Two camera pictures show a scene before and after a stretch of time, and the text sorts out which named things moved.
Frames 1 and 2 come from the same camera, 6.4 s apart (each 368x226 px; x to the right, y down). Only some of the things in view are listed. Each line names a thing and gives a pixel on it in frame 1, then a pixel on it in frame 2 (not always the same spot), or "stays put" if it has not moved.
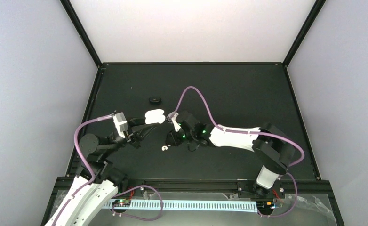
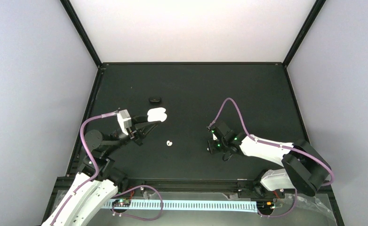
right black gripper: (173, 140) → (212, 149)
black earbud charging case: (155, 100) stays put
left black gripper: (132, 133) stays put
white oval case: (155, 116) stays put
